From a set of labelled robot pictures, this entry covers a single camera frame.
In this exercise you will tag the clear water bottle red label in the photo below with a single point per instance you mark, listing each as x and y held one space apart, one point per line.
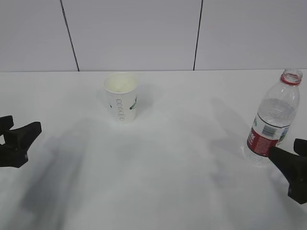
274 116

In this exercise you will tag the white paper cup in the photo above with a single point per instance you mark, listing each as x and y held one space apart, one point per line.
121 96

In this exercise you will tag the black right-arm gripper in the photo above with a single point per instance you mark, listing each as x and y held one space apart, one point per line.
294 168

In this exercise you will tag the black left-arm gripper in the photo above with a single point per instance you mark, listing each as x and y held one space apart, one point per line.
13 153

